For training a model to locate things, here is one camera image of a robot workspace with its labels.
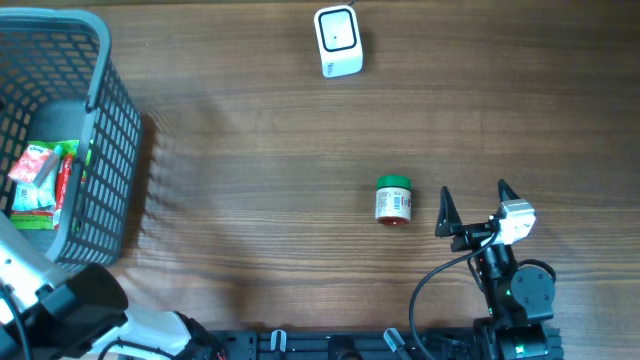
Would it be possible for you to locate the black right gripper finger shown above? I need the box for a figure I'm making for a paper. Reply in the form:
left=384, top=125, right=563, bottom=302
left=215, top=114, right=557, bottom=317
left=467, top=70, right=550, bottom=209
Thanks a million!
left=435, top=186, right=463, bottom=238
left=498, top=179, right=520, bottom=202

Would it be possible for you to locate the green lid spice jar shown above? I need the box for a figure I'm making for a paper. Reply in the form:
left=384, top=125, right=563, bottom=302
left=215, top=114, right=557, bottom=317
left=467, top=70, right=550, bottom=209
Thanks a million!
left=374, top=174, right=412, bottom=226

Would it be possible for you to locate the green gummy candy bag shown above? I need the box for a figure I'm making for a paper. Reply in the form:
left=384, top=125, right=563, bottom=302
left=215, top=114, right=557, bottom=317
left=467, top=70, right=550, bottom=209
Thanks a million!
left=10, top=140, right=79, bottom=230

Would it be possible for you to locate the red tissue pack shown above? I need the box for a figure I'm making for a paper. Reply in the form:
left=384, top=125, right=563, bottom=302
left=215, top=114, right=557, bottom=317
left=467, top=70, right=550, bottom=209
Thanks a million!
left=8, top=144, right=59, bottom=188

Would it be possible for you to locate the red snack stick packet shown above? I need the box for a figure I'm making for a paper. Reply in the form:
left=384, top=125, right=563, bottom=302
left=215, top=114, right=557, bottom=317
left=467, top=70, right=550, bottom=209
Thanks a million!
left=52, top=154, right=74, bottom=230

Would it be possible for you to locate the teal snack packet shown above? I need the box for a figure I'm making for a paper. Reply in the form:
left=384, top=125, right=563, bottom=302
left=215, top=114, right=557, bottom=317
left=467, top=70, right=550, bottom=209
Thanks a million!
left=12, top=147, right=61, bottom=212

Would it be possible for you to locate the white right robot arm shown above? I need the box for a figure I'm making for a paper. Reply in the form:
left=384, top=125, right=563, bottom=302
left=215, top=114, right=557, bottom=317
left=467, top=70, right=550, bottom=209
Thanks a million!
left=427, top=179, right=564, bottom=360

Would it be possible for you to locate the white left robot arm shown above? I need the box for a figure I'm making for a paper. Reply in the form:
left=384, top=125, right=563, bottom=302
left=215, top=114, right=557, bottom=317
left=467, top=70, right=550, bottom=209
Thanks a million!
left=1, top=217, right=226, bottom=360

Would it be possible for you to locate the white barcode scanner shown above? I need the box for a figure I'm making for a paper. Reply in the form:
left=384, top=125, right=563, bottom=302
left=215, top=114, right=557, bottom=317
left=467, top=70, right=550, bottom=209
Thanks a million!
left=314, top=5, right=364, bottom=78

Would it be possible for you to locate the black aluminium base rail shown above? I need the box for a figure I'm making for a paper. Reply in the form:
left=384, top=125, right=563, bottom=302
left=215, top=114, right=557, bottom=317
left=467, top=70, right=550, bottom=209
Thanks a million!
left=214, top=325, right=565, bottom=360

